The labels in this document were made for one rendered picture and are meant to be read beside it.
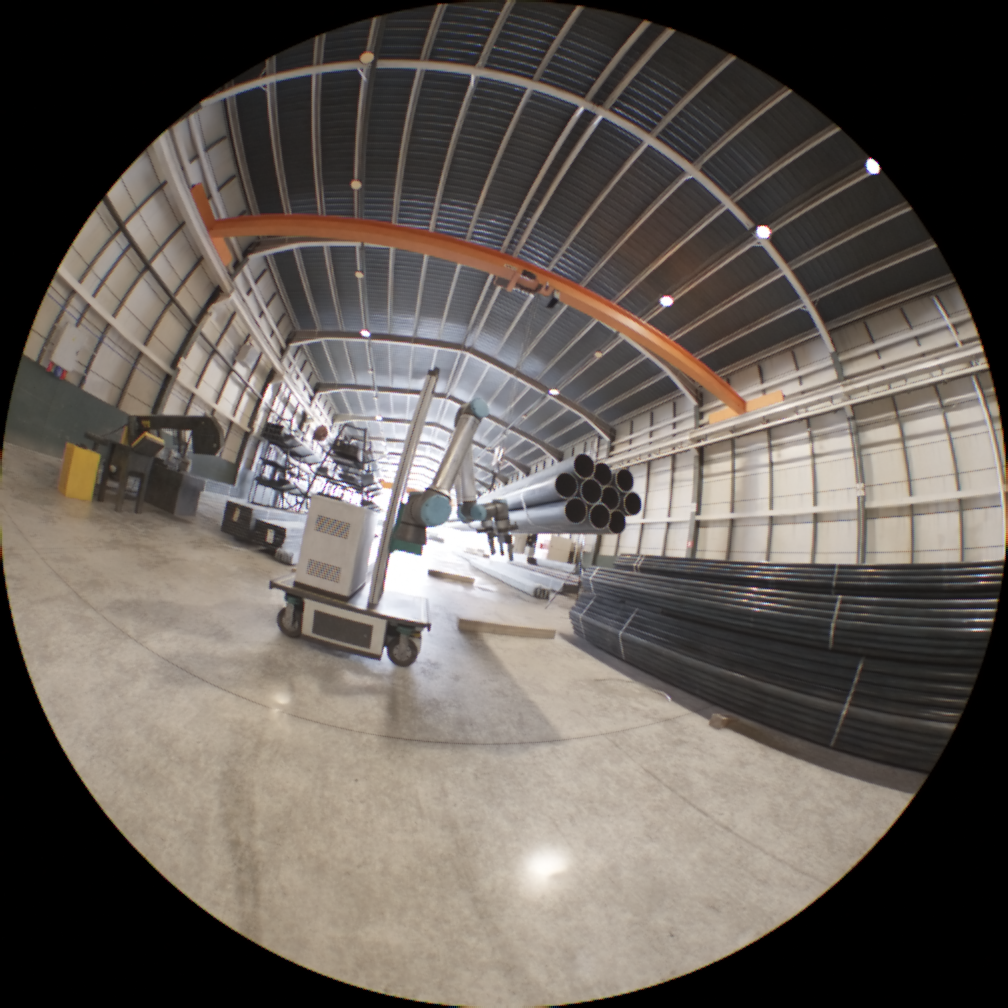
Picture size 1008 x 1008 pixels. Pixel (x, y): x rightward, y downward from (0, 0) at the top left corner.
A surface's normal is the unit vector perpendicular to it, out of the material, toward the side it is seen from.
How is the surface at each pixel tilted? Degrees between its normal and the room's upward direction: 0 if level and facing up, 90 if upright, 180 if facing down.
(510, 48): 171
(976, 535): 90
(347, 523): 90
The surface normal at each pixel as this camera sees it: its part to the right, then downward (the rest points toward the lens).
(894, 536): -0.93, -0.24
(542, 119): -0.05, 0.99
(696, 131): -0.36, 0.91
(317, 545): 0.26, -0.09
